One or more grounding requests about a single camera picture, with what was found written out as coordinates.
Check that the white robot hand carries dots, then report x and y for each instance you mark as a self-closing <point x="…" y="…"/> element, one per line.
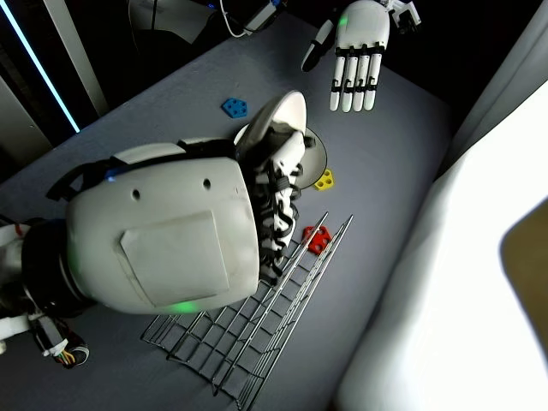
<point x="171" y="240"/>
<point x="364" y="25"/>

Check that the white plate with leaf print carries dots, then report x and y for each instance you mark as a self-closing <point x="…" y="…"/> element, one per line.
<point x="293" y="107"/>

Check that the white USB adapter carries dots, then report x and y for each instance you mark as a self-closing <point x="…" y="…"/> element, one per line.
<point x="262" y="15"/>

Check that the red pentagon block with holes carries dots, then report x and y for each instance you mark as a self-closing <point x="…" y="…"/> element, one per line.
<point x="317" y="243"/>

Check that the blue pentagon block with holes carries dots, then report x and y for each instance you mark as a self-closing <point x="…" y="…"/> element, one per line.
<point x="234" y="108"/>

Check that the grey table cloth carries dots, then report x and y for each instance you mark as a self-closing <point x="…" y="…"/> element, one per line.
<point x="385" y="171"/>

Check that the yellow pentagon block with holes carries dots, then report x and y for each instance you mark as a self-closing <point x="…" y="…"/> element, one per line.
<point x="322" y="183"/>

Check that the cyan light strip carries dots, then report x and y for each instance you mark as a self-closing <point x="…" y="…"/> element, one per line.
<point x="43" y="68"/>

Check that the white backdrop sheet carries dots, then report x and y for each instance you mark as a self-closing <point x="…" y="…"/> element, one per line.
<point x="449" y="299"/>

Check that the white frame post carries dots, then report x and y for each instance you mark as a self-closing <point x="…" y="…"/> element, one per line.
<point x="77" y="55"/>

